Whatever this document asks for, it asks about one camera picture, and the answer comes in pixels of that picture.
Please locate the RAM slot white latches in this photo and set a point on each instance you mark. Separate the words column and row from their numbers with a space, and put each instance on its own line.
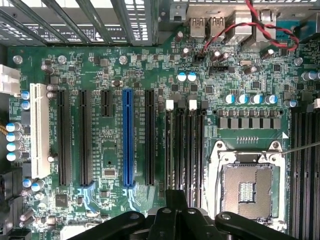
column 306, row 175
column 169, row 105
column 192, row 150

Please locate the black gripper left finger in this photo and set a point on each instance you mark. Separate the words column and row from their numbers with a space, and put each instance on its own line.
column 165, row 225

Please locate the metal USB port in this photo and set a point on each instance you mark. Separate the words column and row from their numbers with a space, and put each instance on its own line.
column 217, row 25
column 198, row 25

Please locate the CPU socket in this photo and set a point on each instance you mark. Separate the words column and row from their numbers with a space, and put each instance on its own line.
column 246, row 192

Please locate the blue expansion slot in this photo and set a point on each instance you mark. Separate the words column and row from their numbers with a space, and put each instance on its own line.
column 128, row 137

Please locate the white expansion slot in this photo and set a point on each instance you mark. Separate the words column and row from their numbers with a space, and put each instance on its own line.
column 40, row 130

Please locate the white power connector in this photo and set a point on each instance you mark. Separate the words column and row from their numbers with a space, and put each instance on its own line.
column 10, row 80

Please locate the silver rear port housing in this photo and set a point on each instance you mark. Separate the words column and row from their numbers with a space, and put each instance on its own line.
column 240, row 35

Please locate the thin metal locking lever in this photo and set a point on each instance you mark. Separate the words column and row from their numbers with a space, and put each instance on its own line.
column 218, row 190
column 300, row 149

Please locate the green motherboard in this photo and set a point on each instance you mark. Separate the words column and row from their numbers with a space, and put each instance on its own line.
column 112, row 70

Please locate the long black expansion slot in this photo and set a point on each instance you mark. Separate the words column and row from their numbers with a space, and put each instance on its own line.
column 150, row 137
column 64, row 137
column 86, row 137

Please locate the RAM slot black latches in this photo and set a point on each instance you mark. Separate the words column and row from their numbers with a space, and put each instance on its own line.
column 202, row 150
column 296, row 175
column 316, row 175
column 180, row 150

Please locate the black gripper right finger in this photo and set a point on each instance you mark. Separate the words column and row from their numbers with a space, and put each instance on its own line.
column 190, row 225

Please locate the open grey PC case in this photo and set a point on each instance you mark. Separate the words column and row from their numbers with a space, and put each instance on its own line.
column 140, row 22

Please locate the short black expansion slot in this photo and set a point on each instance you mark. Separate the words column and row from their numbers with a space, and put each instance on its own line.
column 106, row 102

